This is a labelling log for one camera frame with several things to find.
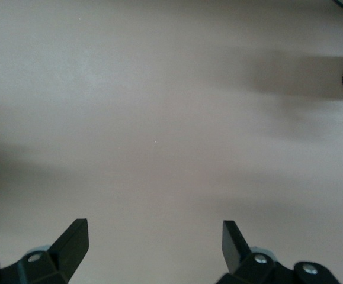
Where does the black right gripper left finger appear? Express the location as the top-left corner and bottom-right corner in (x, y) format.
(0, 218), (89, 284)

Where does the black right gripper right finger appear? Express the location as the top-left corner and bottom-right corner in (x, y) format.
(222, 220), (284, 284)

